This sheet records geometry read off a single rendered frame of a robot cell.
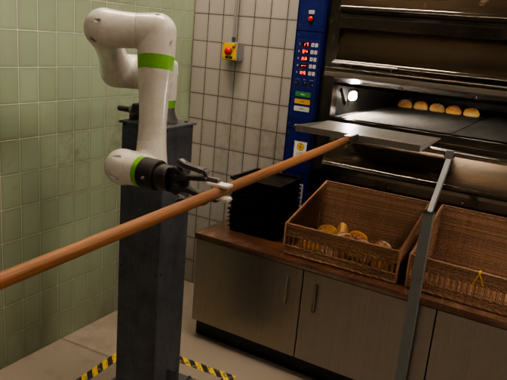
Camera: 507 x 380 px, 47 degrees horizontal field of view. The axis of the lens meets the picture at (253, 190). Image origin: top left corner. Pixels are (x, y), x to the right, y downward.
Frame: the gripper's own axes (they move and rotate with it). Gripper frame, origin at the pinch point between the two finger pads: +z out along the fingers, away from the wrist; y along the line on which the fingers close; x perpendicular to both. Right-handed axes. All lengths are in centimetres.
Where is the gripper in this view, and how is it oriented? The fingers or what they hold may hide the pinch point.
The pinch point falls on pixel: (219, 191)
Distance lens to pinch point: 158.3
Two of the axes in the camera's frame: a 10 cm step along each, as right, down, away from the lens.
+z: 8.6, 2.1, -4.6
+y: -0.7, 9.5, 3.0
